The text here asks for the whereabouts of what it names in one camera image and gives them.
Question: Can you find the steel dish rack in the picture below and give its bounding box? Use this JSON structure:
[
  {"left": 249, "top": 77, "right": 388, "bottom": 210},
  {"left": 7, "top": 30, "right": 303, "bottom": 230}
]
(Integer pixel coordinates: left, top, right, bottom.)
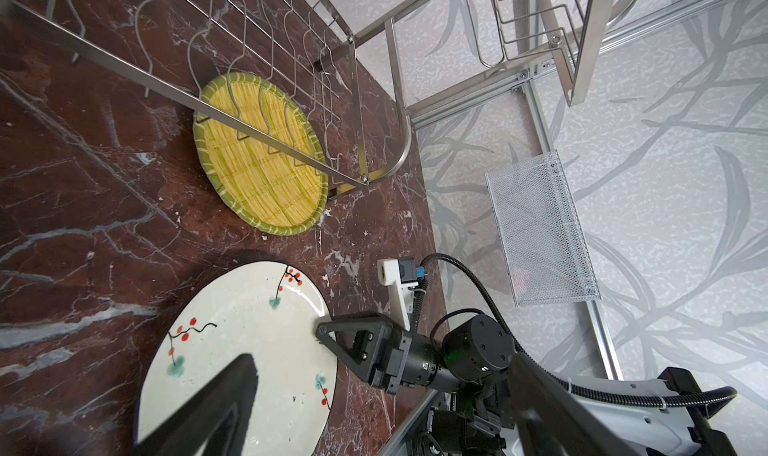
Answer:
[{"left": 1, "top": 0, "right": 637, "bottom": 197}]

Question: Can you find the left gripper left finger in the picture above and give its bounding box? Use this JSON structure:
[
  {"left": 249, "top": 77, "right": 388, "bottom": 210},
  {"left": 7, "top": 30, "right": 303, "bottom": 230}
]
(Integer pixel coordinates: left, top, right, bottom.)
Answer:
[{"left": 131, "top": 353, "right": 259, "bottom": 455}]

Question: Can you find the yellow green woven plate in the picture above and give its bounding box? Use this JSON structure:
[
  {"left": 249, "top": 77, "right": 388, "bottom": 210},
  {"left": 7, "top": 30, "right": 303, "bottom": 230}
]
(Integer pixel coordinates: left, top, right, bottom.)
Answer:
[{"left": 193, "top": 72, "right": 329, "bottom": 236}]

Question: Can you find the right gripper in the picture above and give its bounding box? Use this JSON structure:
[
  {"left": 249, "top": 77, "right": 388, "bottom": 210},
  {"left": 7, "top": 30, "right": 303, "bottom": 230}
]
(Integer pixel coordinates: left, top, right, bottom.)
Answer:
[{"left": 315, "top": 314, "right": 514, "bottom": 394}]

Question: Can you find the white wire mesh basket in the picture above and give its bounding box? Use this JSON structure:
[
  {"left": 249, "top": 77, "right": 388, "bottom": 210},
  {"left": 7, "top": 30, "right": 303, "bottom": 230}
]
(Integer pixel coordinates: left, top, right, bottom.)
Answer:
[{"left": 486, "top": 151, "right": 602, "bottom": 307}]

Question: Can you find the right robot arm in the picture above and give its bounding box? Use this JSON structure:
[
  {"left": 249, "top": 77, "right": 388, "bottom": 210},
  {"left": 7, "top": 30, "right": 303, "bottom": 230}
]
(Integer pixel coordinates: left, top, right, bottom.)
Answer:
[{"left": 316, "top": 258, "right": 737, "bottom": 455}]

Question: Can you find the cream floral plate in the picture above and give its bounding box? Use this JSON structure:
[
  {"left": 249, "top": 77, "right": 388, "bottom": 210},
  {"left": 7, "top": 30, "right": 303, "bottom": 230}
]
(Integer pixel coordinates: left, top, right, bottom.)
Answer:
[{"left": 136, "top": 260, "right": 340, "bottom": 456}]

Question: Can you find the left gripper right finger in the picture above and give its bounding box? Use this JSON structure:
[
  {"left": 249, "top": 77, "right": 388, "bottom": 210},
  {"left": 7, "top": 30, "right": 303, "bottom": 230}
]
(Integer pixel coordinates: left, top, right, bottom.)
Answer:
[{"left": 508, "top": 353, "right": 635, "bottom": 455}]

